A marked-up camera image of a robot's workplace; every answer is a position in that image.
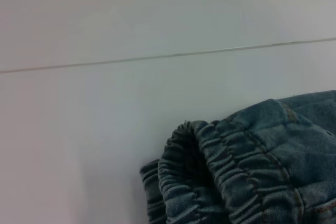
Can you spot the blue denim shorts with embroidery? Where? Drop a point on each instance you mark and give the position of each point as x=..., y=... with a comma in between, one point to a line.
x=249, y=169

